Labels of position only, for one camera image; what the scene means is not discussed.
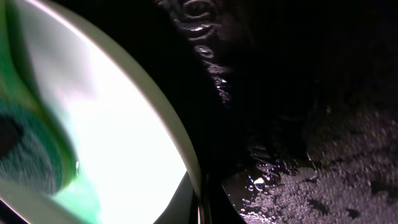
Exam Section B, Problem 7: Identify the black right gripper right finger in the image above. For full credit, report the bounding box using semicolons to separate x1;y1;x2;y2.
205;175;246;224

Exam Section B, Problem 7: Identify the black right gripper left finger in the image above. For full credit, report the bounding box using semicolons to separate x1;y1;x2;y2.
160;172;199;224

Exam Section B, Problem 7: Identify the small mint green plate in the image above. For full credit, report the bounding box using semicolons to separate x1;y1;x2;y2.
1;1;205;223

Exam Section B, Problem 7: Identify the green scouring sponge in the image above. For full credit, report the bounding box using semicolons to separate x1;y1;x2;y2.
0;0;80;195

